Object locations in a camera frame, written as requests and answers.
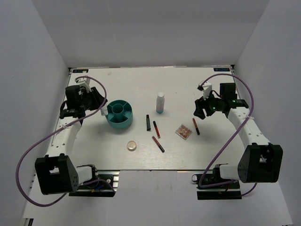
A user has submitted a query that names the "eyeshadow palette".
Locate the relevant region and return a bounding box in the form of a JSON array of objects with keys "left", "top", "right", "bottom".
[{"left": 175, "top": 124, "right": 192, "bottom": 140}]

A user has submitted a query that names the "red lip gloss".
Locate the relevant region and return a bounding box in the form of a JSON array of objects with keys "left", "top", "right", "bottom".
[
  {"left": 152, "top": 136, "right": 165, "bottom": 153},
  {"left": 153, "top": 121, "right": 160, "bottom": 138},
  {"left": 192, "top": 118, "right": 200, "bottom": 136}
]

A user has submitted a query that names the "round beige compact jar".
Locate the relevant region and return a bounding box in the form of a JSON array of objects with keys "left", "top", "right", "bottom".
[{"left": 127, "top": 141, "right": 137, "bottom": 151}]

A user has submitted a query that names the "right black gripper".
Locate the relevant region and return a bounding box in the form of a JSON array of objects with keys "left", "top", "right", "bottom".
[{"left": 193, "top": 89, "right": 224, "bottom": 120}]

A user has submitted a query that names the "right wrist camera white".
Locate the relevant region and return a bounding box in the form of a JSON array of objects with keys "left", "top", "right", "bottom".
[{"left": 198, "top": 81, "right": 212, "bottom": 100}]

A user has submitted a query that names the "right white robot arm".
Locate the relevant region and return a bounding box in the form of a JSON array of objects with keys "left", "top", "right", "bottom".
[{"left": 194, "top": 82, "right": 283, "bottom": 188}]

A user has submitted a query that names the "red lip gloss upper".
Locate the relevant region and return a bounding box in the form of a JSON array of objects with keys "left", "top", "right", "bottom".
[{"left": 153, "top": 121, "right": 160, "bottom": 138}]

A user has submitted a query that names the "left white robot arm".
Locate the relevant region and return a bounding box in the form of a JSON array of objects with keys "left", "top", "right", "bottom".
[{"left": 35, "top": 81, "right": 107, "bottom": 195}]

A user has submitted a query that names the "black makeup tube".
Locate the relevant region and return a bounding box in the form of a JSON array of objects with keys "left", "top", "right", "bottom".
[{"left": 146, "top": 114, "right": 151, "bottom": 131}]

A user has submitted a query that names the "small clear black-capped bottle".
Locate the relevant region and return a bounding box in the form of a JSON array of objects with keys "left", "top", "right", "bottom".
[{"left": 100, "top": 107, "right": 108, "bottom": 116}]

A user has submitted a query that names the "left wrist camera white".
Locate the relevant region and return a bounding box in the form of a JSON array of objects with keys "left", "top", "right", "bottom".
[{"left": 75, "top": 77, "right": 91, "bottom": 93}]

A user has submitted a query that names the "white pink blue bottle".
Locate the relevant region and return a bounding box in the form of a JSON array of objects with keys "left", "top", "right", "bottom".
[{"left": 156, "top": 92, "right": 165, "bottom": 113}]

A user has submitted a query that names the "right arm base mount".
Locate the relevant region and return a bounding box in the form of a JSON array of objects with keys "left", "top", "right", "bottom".
[{"left": 191, "top": 169, "right": 242, "bottom": 200}]

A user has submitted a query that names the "red lip gloss right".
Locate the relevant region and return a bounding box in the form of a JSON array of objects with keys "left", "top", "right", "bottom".
[{"left": 192, "top": 118, "right": 200, "bottom": 136}]

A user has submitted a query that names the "red lip gloss lower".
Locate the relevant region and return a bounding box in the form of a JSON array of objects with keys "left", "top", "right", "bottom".
[{"left": 152, "top": 136, "right": 165, "bottom": 153}]

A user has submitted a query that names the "teal round organizer container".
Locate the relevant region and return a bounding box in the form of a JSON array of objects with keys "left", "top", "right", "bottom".
[{"left": 106, "top": 100, "right": 133, "bottom": 129}]

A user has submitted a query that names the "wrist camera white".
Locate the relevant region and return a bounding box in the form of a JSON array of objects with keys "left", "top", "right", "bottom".
[
  {"left": 75, "top": 77, "right": 91, "bottom": 93},
  {"left": 198, "top": 81, "right": 212, "bottom": 100}
]

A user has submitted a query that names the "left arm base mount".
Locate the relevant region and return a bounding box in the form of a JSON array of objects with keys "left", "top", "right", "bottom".
[{"left": 69, "top": 170, "right": 119, "bottom": 197}]

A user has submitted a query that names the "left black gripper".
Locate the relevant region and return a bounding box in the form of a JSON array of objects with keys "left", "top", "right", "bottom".
[{"left": 79, "top": 87, "right": 108, "bottom": 111}]

